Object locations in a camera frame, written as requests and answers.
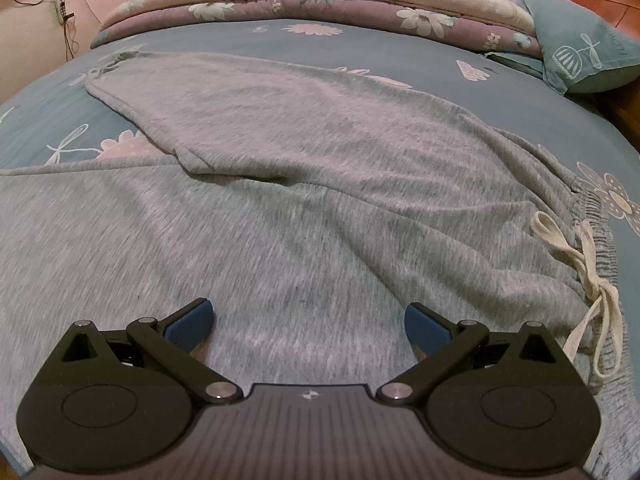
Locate grey sweatpants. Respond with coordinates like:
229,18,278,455
0,44,626,476

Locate purple pink floral quilt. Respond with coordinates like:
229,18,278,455
91,0,541,58

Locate teal floral bed sheet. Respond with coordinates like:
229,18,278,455
0,18,640,480

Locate white power strip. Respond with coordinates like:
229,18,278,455
54,0,67,26

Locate orange wooden headboard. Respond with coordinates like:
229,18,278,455
570,0,640,150

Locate teal floral pillow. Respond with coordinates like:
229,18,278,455
485,0,639,96

